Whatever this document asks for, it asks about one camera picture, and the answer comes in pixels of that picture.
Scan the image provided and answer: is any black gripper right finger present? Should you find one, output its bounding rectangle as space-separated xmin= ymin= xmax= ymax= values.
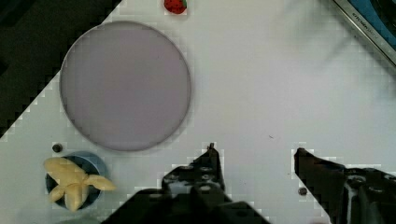
xmin=294 ymin=147 xmax=396 ymax=224

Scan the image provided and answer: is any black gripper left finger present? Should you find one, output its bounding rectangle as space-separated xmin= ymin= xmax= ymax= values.
xmin=101 ymin=145 xmax=270 ymax=224

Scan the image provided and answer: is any small blue bowl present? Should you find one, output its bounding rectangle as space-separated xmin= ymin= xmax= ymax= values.
xmin=45 ymin=152 xmax=108 ymax=210

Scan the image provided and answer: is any yellow toy banana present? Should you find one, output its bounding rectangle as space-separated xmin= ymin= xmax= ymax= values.
xmin=44 ymin=157 xmax=117 ymax=212

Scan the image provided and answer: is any round grey plate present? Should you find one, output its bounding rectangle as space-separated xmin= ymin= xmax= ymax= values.
xmin=60 ymin=21 xmax=191 ymax=151

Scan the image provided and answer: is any red toy strawberry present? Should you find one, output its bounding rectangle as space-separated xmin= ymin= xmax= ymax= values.
xmin=163 ymin=0 xmax=188 ymax=14

